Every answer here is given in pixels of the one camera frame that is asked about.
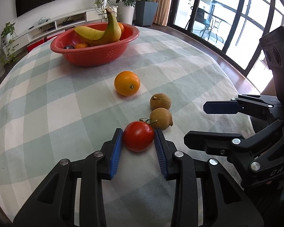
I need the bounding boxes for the brown kiwi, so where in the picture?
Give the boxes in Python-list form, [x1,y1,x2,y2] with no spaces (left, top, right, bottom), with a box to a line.
[150,93,172,110]
[149,108,173,131]

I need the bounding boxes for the red tomato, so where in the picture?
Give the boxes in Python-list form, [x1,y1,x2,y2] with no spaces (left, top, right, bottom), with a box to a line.
[122,121,154,152]

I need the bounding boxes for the orange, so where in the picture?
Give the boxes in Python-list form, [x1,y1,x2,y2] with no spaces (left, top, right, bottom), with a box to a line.
[114,71,140,96]
[118,22,125,33]

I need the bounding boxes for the checkered tablecloth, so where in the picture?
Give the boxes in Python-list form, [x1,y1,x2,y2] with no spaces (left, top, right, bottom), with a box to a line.
[0,28,254,219]

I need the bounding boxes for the balcony chair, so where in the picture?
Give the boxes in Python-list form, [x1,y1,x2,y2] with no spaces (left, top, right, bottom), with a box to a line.
[185,6,224,44]

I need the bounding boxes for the tall plant blue pot right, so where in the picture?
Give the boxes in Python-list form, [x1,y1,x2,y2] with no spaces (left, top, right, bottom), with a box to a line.
[135,0,158,27]

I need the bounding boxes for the beige curtain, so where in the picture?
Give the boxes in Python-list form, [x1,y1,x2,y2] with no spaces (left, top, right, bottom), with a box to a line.
[153,0,172,26]

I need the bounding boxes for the orange in bowl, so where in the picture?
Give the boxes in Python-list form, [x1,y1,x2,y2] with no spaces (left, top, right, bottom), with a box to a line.
[118,22,125,33]

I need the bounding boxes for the yellow banana bunch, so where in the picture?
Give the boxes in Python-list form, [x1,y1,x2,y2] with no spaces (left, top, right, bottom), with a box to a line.
[74,8,122,46]

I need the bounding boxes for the red plastic fruit bowl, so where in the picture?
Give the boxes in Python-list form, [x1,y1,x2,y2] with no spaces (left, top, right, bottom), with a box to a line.
[50,23,139,67]

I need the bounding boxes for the pothos on console left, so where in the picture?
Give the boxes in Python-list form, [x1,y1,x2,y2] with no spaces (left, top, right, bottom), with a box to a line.
[0,22,17,65]

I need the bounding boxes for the plant in white pot right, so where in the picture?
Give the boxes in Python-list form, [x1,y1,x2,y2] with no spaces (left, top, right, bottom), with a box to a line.
[115,0,136,25]

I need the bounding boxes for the dark plum in bowl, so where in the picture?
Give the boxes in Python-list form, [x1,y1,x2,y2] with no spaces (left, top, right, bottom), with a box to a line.
[64,45,75,49]

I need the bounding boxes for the red storage box left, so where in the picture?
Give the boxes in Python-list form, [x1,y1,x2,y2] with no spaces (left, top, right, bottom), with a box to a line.
[27,38,47,52]

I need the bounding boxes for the small tangerine in bowl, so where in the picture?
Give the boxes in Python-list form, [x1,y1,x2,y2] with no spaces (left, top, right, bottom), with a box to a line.
[75,43,89,49]

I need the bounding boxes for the white tv console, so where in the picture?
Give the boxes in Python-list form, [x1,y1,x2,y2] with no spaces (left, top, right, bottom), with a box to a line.
[4,8,107,54]

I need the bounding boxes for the hanging pothos on console right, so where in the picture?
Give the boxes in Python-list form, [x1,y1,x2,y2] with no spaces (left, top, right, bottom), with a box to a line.
[93,0,112,22]

